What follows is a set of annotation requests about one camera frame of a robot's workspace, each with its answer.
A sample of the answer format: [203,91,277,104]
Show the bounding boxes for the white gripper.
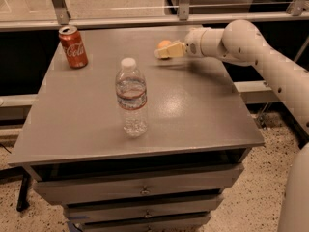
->
[154,27,206,59]

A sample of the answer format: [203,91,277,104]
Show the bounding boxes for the orange fruit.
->
[156,40,171,49]

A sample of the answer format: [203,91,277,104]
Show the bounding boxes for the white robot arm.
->
[154,20,309,232]

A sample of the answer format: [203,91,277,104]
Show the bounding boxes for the clear plastic water bottle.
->
[115,58,148,137]

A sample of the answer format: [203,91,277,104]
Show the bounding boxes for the grey drawer cabinet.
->
[10,27,264,232]

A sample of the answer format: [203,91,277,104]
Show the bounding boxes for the red cola can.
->
[59,25,88,69]

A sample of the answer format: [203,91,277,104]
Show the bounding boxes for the top grey drawer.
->
[34,163,243,205]

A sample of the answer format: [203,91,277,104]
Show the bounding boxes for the grey drawer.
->
[64,194,223,223]
[81,212,211,232]
[34,163,243,205]

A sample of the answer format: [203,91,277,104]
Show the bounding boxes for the middle grey drawer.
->
[64,194,223,223]

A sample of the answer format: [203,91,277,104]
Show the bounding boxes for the metal and glass railing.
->
[0,0,309,32]

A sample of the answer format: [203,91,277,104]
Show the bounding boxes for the bottom grey drawer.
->
[81,212,211,232]

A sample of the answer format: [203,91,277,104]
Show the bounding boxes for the black stand leg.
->
[16,173,30,212]

